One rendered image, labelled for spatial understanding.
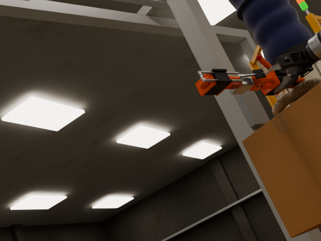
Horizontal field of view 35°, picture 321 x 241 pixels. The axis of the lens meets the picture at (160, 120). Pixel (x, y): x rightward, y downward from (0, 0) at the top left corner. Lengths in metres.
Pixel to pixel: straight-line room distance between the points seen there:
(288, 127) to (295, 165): 0.13
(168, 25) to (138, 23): 0.43
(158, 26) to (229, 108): 1.74
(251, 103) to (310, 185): 1.80
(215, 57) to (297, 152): 1.97
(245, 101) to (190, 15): 0.81
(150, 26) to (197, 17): 1.23
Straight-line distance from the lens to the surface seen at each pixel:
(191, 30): 3.86
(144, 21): 4.98
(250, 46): 6.15
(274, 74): 1.90
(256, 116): 3.51
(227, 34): 5.91
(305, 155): 1.82
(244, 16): 2.26
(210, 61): 3.72
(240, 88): 1.74
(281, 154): 1.87
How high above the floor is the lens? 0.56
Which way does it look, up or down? 20 degrees up
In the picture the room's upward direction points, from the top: 24 degrees counter-clockwise
